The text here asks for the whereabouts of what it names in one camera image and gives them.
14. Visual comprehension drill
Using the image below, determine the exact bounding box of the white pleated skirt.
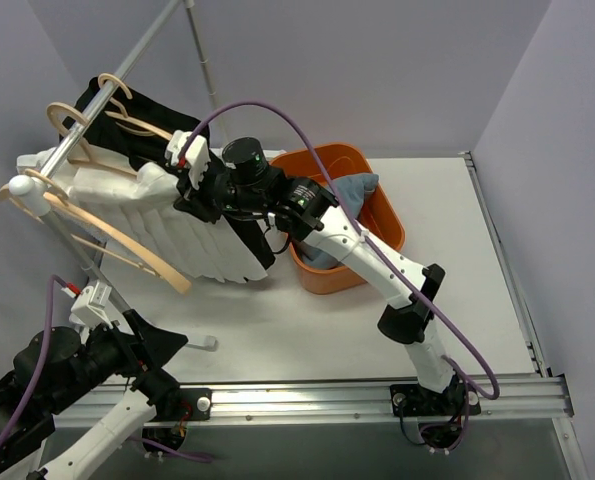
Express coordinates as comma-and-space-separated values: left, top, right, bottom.
15, 152, 271, 285

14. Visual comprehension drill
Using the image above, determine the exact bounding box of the wooden hanger for denim skirt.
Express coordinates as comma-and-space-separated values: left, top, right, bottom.
0, 169, 192, 294

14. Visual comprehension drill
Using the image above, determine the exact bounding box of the wooden hanger for white skirt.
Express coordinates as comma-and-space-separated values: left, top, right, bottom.
45, 102, 141, 179

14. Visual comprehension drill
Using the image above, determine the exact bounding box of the blue denim skirt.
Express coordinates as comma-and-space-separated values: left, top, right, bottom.
297, 173, 379, 270

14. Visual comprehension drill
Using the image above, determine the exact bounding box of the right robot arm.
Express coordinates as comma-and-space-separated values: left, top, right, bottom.
207, 137, 457, 413

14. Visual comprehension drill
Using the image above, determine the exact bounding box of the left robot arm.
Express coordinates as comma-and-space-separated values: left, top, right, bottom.
0, 310, 188, 474

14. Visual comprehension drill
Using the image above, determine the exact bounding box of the wooden hanger for black skirt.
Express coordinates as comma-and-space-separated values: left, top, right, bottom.
97, 73, 172, 141

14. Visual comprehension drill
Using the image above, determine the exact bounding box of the black skirt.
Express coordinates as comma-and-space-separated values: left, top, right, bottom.
84, 88, 275, 271

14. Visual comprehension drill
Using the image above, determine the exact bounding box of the orange plastic basket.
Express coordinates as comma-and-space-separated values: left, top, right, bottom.
271, 143, 405, 295

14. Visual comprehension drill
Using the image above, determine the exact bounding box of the white metal clothes rack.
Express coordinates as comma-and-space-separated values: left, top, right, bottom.
6, 0, 288, 351

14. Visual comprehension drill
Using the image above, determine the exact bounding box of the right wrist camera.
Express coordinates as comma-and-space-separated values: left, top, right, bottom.
165, 130, 211, 190

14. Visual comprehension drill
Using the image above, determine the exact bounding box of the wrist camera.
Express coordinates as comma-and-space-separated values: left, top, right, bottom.
69, 280, 119, 330
165, 130, 211, 190

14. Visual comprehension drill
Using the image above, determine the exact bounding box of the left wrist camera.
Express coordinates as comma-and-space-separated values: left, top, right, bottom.
69, 280, 119, 330

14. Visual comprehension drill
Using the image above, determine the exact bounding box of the aluminium mounting rail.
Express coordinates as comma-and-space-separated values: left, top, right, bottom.
46, 375, 576, 429

